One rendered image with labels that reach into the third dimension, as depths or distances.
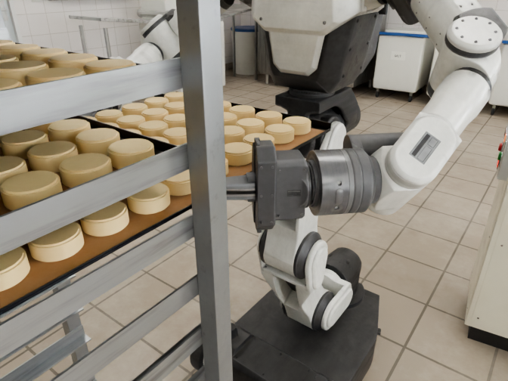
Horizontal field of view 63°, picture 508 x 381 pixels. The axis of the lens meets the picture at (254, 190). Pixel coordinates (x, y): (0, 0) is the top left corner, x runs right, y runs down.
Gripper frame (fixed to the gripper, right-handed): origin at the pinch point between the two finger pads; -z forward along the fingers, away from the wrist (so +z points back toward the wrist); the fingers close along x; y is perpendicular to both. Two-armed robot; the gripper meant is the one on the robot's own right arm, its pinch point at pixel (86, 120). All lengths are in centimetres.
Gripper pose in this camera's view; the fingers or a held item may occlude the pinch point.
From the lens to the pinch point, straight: 87.8
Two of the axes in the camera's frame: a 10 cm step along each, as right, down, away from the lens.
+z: -1.4, -4.5, 8.8
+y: 9.9, -0.6, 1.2
